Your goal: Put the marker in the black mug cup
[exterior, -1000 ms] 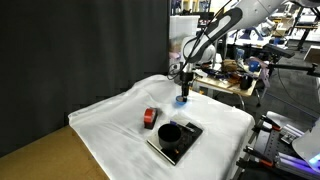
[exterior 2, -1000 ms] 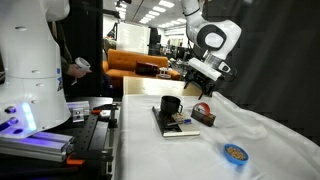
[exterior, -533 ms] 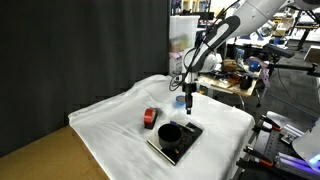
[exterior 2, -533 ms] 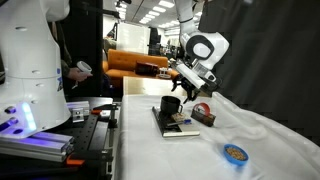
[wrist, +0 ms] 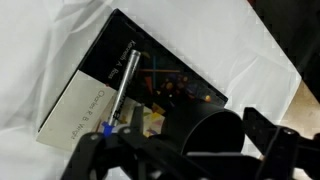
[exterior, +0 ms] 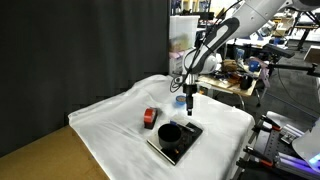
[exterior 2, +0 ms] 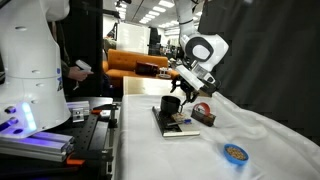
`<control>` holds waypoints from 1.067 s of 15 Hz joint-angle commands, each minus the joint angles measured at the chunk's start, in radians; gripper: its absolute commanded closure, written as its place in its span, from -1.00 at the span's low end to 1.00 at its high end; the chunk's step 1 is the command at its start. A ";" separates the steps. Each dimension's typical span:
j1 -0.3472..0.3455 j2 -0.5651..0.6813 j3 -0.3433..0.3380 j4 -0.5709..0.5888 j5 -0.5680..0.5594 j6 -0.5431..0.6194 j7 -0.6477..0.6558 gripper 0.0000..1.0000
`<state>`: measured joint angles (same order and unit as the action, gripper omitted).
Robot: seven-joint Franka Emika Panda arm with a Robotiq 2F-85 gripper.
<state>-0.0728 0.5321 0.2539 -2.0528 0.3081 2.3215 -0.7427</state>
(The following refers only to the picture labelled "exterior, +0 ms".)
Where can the cluttered wooden work table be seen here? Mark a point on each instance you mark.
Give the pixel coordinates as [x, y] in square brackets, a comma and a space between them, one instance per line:
[230, 87]

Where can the blue round object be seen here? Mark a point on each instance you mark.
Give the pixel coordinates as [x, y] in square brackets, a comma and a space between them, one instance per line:
[254, 65]

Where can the silver marker with blue cap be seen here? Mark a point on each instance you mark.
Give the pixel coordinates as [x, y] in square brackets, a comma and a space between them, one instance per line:
[186, 126]

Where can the silver aluminium extrusion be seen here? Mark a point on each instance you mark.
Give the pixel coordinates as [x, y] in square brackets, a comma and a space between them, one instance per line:
[296, 163]

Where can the black camera on stand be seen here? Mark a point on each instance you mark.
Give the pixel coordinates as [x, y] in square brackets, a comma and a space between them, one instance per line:
[278, 50]

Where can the toasted cereal rings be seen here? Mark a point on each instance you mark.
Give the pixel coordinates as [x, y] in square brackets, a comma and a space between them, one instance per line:
[180, 98]

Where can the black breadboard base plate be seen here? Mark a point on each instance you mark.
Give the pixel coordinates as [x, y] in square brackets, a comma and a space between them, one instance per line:
[276, 143]

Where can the blue bowl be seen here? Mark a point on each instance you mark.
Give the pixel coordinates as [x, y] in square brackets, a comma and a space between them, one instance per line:
[180, 102]

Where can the black clamp orange tips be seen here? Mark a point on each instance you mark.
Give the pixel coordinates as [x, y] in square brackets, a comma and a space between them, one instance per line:
[258, 156]
[268, 122]

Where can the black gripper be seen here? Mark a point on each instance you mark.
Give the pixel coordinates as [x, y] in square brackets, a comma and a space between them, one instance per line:
[190, 91]

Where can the red tape roll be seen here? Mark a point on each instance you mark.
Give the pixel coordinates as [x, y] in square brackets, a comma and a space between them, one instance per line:
[149, 115]

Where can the brown cardboard table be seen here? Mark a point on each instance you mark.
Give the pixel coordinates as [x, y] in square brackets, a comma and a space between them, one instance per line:
[43, 156]

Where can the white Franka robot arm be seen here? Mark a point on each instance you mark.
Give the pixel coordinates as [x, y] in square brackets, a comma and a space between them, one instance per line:
[233, 25]

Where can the black curtain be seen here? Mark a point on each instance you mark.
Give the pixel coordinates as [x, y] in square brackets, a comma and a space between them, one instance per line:
[83, 50]

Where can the small black cup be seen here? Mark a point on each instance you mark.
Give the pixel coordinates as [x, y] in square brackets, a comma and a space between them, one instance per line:
[246, 82]

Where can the clear plastic storage bin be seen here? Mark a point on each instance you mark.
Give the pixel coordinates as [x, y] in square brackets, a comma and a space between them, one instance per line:
[180, 31]

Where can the white tablecloth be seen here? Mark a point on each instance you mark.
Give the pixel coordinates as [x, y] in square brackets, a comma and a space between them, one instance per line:
[116, 133]

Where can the black mug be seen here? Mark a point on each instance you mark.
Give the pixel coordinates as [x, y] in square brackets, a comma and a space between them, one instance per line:
[169, 136]

